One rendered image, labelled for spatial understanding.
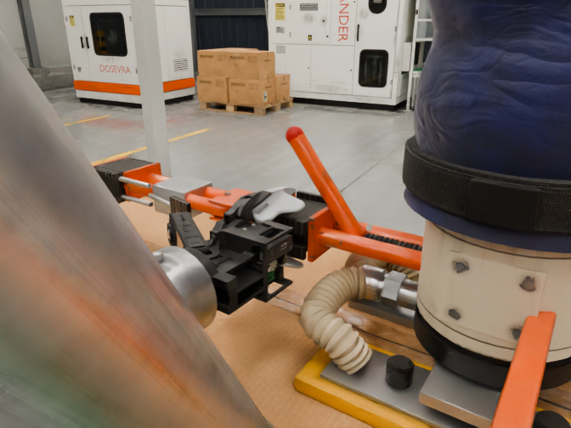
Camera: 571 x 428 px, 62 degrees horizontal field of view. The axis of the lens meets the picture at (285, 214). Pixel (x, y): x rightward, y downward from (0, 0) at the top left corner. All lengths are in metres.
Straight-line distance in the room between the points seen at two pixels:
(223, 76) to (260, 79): 0.67
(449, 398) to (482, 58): 0.30
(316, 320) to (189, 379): 0.35
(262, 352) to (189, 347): 0.41
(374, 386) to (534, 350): 0.18
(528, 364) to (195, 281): 0.28
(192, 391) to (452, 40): 0.34
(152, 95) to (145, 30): 0.42
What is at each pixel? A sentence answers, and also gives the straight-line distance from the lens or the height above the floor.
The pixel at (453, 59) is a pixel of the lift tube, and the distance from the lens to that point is 0.42.
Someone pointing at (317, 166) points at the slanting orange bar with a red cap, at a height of 1.16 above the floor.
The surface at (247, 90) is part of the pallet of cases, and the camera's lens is 7.36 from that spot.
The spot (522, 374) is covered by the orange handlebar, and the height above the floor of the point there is 1.09.
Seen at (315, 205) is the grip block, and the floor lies 1.10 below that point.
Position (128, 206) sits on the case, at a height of 0.94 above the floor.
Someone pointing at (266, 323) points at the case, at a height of 0.95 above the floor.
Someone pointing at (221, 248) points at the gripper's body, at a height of 1.09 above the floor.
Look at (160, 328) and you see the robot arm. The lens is 0.17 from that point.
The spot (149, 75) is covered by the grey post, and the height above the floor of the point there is 0.98.
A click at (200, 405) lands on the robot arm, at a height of 1.18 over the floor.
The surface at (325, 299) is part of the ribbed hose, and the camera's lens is 0.54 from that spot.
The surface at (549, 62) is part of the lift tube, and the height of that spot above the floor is 1.30.
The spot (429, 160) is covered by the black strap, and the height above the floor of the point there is 1.21.
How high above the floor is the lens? 1.33
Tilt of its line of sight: 22 degrees down
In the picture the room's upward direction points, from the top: straight up
